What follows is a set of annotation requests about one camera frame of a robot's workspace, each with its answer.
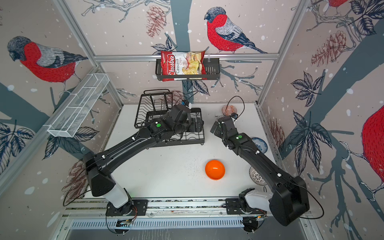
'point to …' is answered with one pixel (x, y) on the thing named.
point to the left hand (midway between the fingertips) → (197, 123)
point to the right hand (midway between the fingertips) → (218, 131)
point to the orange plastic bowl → (215, 169)
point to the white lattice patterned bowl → (256, 177)
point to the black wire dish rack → (152, 104)
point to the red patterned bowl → (229, 110)
